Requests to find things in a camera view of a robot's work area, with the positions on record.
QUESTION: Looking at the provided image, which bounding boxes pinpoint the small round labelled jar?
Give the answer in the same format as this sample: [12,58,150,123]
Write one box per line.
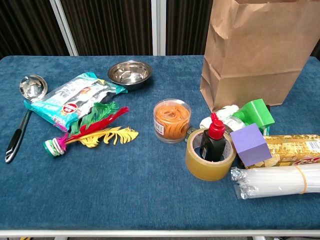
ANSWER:
[223,116,247,133]

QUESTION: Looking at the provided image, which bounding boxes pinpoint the purple cube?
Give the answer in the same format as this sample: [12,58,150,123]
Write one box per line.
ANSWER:
[229,122,273,168]

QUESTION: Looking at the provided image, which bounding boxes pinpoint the bundle of clear straws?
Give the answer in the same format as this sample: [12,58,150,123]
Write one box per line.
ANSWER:
[230,162,320,200]

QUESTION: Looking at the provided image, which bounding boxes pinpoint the gold biscuit package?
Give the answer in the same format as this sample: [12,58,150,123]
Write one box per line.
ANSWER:
[243,134,320,169]

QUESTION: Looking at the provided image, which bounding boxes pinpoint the teal snack packet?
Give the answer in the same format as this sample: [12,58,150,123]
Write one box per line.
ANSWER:
[23,72,129,133]

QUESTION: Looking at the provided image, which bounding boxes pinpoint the brown paper bag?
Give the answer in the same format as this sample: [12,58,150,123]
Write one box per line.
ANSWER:
[199,0,320,113]

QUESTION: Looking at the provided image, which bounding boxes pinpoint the clear tub rubber bands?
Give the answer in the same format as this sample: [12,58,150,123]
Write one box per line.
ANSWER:
[153,98,193,144]

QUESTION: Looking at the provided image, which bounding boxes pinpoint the white tube green print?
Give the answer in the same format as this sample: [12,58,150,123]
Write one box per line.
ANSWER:
[199,104,240,130]

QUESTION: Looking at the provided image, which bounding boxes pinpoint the steel bowl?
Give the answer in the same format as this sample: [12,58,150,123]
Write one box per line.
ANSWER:
[107,60,153,91]

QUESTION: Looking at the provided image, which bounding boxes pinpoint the black ink bottle red cap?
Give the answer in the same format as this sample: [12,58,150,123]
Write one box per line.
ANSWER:
[199,112,227,163]

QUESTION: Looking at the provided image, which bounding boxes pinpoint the colourful feather shuttlecock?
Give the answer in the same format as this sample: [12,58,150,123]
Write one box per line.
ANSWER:
[42,101,140,159]

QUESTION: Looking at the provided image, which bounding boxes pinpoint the brown packing tape roll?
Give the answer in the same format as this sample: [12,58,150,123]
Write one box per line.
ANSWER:
[184,128,238,182]

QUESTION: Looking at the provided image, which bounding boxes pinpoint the green plastic block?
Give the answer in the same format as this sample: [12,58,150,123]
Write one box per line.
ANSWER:
[231,98,276,133]

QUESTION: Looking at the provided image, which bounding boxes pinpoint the green white marker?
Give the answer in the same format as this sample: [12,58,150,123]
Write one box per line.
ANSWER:
[259,104,273,137]

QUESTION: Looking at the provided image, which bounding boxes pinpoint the white partition frame post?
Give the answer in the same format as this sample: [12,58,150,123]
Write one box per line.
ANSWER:
[49,0,80,57]
[150,0,167,56]

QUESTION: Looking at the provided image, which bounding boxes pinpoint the steel ladle black handle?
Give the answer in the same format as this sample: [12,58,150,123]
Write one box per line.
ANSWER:
[4,74,49,164]

